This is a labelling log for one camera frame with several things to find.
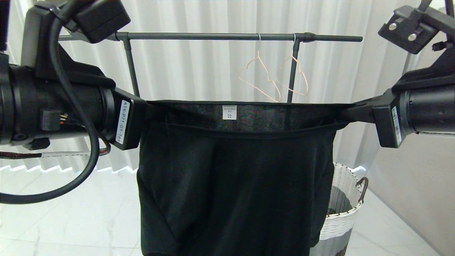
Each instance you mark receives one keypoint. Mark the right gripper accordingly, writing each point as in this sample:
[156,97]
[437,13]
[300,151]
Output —
[426,110]

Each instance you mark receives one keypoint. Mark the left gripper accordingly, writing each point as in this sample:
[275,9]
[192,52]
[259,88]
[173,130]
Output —
[71,106]

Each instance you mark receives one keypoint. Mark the pink clothes hanger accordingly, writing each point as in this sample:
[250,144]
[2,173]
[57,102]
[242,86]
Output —
[301,94]
[259,90]

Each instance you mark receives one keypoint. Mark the black short-sleeved shirt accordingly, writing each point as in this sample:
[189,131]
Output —
[231,177]

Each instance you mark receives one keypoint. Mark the white laundry basket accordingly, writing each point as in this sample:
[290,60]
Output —
[341,227]

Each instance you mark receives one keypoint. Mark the black clothes rack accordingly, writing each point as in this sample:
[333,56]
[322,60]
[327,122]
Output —
[199,36]

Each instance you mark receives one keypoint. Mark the large grey board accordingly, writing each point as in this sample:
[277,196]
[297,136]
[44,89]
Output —
[419,199]

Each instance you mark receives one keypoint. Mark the white curtain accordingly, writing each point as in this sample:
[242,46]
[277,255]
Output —
[199,71]

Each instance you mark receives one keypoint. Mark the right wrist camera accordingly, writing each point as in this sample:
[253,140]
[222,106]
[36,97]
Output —
[408,28]

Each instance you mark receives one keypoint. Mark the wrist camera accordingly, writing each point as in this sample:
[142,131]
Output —
[99,17]
[408,28]

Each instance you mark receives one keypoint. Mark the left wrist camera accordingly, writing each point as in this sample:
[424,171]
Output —
[99,17]

